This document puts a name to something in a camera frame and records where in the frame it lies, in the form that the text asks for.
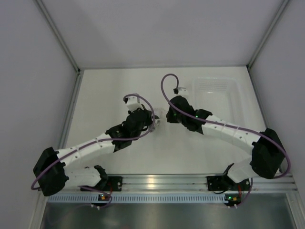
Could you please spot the aluminium frame post right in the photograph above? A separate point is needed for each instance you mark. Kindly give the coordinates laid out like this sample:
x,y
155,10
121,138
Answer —
x,y
284,4

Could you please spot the aluminium frame post left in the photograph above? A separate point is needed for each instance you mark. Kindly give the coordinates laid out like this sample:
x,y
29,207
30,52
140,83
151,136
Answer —
x,y
56,32

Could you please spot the white slotted cable duct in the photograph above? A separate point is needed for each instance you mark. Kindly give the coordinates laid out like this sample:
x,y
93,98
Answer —
x,y
138,198

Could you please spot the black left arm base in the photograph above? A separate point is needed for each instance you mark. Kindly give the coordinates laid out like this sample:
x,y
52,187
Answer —
x,y
107,183

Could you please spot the white perforated plastic basket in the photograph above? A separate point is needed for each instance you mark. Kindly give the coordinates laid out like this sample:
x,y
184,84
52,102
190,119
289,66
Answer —
x,y
221,96

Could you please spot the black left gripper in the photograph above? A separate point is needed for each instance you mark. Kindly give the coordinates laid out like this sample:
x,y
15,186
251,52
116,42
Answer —
x,y
148,119

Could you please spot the aluminium frame post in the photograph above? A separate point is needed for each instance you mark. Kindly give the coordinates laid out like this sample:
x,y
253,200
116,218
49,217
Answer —
x,y
56,32
284,4

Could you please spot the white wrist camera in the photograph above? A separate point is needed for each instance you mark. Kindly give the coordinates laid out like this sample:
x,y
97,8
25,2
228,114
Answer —
x,y
132,102
181,91

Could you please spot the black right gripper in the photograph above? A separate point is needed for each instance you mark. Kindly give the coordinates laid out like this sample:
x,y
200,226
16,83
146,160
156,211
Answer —
x,y
170,118

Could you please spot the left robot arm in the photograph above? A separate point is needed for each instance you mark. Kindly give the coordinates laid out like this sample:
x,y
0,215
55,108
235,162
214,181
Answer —
x,y
78,166

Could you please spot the clear zip top bag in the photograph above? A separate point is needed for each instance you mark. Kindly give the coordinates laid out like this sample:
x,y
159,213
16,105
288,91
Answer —
x,y
162,115

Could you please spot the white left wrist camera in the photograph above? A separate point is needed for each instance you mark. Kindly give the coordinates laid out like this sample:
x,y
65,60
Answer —
x,y
132,102

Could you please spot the aluminium mounting rail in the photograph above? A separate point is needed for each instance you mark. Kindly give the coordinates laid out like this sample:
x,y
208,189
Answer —
x,y
198,183

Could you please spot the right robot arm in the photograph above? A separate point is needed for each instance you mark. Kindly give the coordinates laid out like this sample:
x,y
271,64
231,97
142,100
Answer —
x,y
264,148

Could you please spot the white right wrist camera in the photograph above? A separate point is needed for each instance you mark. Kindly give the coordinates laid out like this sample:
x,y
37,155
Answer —
x,y
181,91

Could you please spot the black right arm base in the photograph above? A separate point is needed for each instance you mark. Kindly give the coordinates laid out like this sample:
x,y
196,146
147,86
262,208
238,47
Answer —
x,y
221,183

